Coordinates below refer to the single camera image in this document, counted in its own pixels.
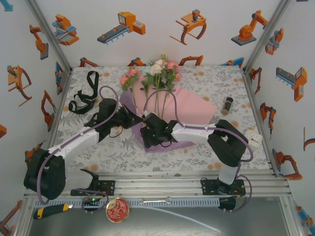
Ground black printed ribbon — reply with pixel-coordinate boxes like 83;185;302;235
68;70;100;115

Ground purple and pink wrapping paper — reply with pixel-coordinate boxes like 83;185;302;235
119;85;219;153

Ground pink rose stem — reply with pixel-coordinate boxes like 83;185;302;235
167;71;182;99
159;60;180;118

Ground floral table mat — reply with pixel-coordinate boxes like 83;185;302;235
50;65;274;173

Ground silver wrench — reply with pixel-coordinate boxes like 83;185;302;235
139;196;173;205

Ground brown and black cylinder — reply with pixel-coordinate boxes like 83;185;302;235
221;97;234;116

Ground red round tin lid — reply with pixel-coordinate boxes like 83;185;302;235
105;197;130;224

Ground small black circuit board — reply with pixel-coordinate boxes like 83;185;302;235
82;196;101;209

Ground white alarm clock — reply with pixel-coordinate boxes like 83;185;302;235
243;129;263;148

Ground yellow black utility knife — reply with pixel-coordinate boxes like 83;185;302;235
33;203;74;220

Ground aluminium side rail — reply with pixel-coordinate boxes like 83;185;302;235
242;67;278;177
46;68;73;148

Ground aluminium front frame rails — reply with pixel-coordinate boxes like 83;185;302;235
23;172;292;197

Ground grey slotted cable duct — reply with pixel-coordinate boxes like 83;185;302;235
33;198;220;208

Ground black bracket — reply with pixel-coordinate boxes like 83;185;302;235
218;196;237;212

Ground aluminium frame post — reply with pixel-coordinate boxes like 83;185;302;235
26;0;73;74
242;0;292;72

